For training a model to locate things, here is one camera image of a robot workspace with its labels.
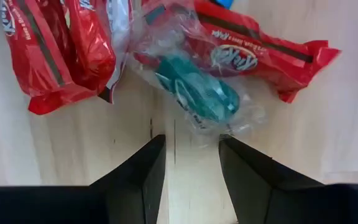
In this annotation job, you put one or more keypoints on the teal clear-wrapped candy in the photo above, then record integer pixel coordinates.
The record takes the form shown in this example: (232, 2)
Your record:
(197, 90)

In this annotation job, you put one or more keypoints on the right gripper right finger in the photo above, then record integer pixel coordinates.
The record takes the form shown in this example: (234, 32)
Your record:
(259, 193)

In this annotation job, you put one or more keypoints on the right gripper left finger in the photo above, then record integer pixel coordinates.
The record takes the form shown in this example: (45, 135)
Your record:
(129, 186)

